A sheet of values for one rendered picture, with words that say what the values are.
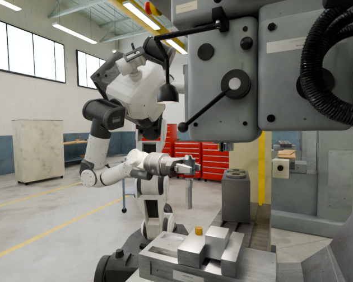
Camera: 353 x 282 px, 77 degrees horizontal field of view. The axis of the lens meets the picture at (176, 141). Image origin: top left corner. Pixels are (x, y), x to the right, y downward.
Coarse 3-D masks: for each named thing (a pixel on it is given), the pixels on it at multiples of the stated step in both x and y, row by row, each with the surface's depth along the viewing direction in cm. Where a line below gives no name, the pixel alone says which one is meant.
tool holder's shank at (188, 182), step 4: (184, 180) 77; (188, 180) 76; (192, 180) 77; (188, 184) 76; (192, 184) 77; (188, 188) 77; (188, 192) 77; (188, 196) 77; (188, 200) 77; (188, 204) 77; (188, 208) 77
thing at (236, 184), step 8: (232, 168) 115; (224, 176) 103; (232, 176) 98; (240, 176) 98; (248, 176) 102; (224, 184) 98; (232, 184) 97; (240, 184) 96; (248, 184) 95; (224, 192) 98; (232, 192) 97; (240, 192) 96; (248, 192) 95; (224, 200) 98; (232, 200) 97; (240, 200) 96; (248, 200) 95; (224, 208) 98; (232, 208) 97; (240, 208) 96; (248, 208) 95; (224, 216) 98; (232, 216) 98; (240, 216) 97; (248, 216) 96
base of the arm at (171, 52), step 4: (148, 36) 109; (144, 44) 109; (144, 48) 109; (172, 48) 109; (168, 52) 108; (172, 52) 108; (148, 56) 110; (168, 56) 108; (172, 56) 111; (156, 60) 110; (164, 60) 110; (172, 60) 116; (160, 64) 110; (164, 64) 109; (164, 68) 110
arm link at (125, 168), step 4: (120, 164) 94; (124, 164) 94; (128, 164) 96; (120, 168) 93; (124, 168) 93; (128, 168) 95; (132, 168) 97; (136, 168) 96; (120, 172) 93; (124, 172) 92; (128, 172) 94; (124, 176) 94; (128, 176) 94
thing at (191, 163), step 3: (183, 159) 76; (186, 159) 75; (189, 159) 75; (192, 159) 75; (195, 159) 77; (183, 162) 76; (186, 162) 75; (189, 162) 75; (192, 162) 75; (195, 162) 77; (186, 165) 75; (189, 165) 75; (192, 165) 75; (195, 165) 77; (192, 168) 76; (195, 168) 77; (192, 171) 76; (195, 171) 77; (183, 174) 76; (186, 174) 75; (189, 174) 75; (192, 174) 76
